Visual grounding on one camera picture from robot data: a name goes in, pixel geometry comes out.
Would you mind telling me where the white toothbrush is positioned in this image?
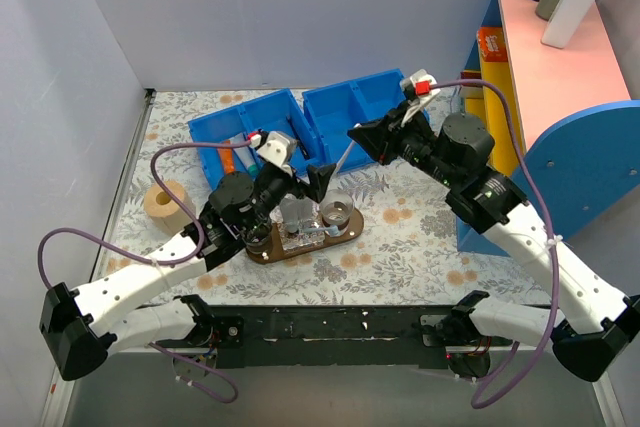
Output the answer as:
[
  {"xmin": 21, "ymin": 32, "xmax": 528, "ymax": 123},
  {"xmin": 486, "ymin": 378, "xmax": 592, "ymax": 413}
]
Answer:
[{"xmin": 334, "ymin": 140, "xmax": 356, "ymax": 175}]

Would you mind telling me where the clear plastic cup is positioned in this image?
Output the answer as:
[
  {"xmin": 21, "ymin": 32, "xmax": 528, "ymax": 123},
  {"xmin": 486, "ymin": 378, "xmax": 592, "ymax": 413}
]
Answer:
[{"xmin": 319, "ymin": 189, "xmax": 354, "ymax": 228}]

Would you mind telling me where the dark smoked plastic cup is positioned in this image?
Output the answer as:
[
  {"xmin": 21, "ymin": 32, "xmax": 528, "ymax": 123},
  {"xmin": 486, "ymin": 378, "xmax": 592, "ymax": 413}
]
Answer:
[{"xmin": 244, "ymin": 223, "xmax": 273, "ymax": 255}]

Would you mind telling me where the light blue toothbrush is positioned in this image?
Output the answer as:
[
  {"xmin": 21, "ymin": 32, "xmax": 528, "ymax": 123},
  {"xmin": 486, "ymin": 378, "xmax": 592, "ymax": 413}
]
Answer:
[{"xmin": 285, "ymin": 225, "xmax": 342, "ymax": 237}]

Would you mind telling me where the clear textured acrylic holder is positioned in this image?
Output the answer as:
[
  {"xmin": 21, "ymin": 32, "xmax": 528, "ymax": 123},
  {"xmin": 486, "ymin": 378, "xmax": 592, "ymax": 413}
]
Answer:
[{"xmin": 274, "ymin": 203, "xmax": 325, "ymax": 253}]

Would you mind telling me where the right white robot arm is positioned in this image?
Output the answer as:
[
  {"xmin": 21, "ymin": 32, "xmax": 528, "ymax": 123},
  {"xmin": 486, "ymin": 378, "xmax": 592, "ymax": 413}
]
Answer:
[{"xmin": 348, "ymin": 109, "xmax": 639, "ymax": 382}]

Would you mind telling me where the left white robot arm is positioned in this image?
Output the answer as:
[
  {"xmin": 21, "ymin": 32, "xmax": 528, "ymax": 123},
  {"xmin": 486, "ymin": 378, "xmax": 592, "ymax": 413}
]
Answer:
[{"xmin": 40, "ymin": 162, "xmax": 336, "ymax": 381}]

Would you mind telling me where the orange toothpaste tube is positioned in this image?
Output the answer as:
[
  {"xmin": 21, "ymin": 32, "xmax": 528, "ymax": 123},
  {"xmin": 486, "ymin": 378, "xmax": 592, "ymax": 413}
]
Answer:
[{"xmin": 217, "ymin": 140, "xmax": 236, "ymax": 174}]

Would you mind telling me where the oval wooden tray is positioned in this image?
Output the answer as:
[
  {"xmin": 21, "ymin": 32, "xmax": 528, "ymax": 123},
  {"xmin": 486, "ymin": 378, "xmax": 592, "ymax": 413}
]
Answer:
[{"xmin": 245, "ymin": 208, "xmax": 364, "ymax": 265}]

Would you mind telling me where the white tube green cap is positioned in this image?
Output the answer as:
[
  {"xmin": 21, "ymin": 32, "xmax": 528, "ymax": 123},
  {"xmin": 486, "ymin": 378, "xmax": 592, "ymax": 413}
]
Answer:
[{"xmin": 235, "ymin": 146, "xmax": 259, "ymax": 176}]

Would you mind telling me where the right blue divided bin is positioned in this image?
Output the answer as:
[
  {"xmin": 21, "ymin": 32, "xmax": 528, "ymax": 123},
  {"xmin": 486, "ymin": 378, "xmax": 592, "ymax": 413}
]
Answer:
[{"xmin": 302, "ymin": 69, "xmax": 405, "ymax": 165}]

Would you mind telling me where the blue divided bin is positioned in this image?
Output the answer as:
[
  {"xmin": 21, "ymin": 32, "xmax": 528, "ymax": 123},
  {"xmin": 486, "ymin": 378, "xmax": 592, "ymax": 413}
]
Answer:
[
  {"xmin": 302, "ymin": 69, "xmax": 405, "ymax": 165},
  {"xmin": 188, "ymin": 88, "xmax": 326, "ymax": 188}
]

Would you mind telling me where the left blue divided bin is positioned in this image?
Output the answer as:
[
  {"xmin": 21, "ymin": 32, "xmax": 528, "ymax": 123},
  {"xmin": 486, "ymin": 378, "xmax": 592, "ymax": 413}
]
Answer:
[{"xmin": 188, "ymin": 88, "xmax": 326, "ymax": 188}]

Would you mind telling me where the sponge package box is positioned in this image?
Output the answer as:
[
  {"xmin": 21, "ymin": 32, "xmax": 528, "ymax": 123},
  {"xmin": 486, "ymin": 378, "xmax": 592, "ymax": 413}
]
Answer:
[{"xmin": 450, "ymin": 69, "xmax": 483, "ymax": 112}]

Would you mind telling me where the floral table mat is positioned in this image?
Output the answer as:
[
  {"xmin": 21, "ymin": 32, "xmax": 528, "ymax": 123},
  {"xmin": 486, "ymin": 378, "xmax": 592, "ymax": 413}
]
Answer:
[{"xmin": 112, "ymin": 90, "xmax": 549, "ymax": 305}]

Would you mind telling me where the orange snack box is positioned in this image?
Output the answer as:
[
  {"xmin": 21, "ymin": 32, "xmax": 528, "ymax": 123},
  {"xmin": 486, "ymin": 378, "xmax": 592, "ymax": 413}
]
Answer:
[{"xmin": 476, "ymin": 26, "xmax": 508, "ymax": 62}]

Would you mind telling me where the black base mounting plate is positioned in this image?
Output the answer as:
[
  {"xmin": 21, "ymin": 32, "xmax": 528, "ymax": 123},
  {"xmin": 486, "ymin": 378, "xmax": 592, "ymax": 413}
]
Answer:
[{"xmin": 154, "ymin": 304, "xmax": 514, "ymax": 373}]

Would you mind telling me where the blue pink shelf unit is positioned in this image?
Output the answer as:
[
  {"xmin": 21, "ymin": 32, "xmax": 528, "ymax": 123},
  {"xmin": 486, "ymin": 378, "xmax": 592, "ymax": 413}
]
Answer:
[{"xmin": 465, "ymin": 0, "xmax": 639, "ymax": 238}]

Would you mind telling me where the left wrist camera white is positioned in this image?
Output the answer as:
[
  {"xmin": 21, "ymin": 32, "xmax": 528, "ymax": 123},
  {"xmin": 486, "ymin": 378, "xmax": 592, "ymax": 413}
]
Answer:
[{"xmin": 248, "ymin": 130, "xmax": 297, "ymax": 177}]

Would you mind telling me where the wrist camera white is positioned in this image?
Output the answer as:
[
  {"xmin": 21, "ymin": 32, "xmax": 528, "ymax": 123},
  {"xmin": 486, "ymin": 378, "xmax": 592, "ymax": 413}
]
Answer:
[
  {"xmin": 400, "ymin": 69, "xmax": 440, "ymax": 127},
  {"xmin": 248, "ymin": 130, "xmax": 297, "ymax": 177}
]

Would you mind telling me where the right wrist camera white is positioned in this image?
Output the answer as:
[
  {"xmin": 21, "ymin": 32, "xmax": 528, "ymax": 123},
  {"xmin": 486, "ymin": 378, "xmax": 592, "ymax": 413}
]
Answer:
[{"xmin": 400, "ymin": 69, "xmax": 440, "ymax": 127}]

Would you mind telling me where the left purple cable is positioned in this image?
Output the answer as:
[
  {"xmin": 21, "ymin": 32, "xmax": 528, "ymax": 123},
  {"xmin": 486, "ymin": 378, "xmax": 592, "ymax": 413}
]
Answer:
[{"xmin": 37, "ymin": 139, "xmax": 261, "ymax": 404}]

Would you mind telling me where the purple cable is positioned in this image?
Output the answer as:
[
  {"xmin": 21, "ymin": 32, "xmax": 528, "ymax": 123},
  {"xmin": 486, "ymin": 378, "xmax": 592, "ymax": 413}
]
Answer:
[
  {"xmin": 424, "ymin": 79, "xmax": 560, "ymax": 409},
  {"xmin": 37, "ymin": 139, "xmax": 261, "ymax": 404}
]

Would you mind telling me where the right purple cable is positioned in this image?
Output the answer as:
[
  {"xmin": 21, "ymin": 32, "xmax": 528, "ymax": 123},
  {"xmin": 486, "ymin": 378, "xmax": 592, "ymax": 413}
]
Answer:
[{"xmin": 424, "ymin": 79, "xmax": 560, "ymax": 409}]

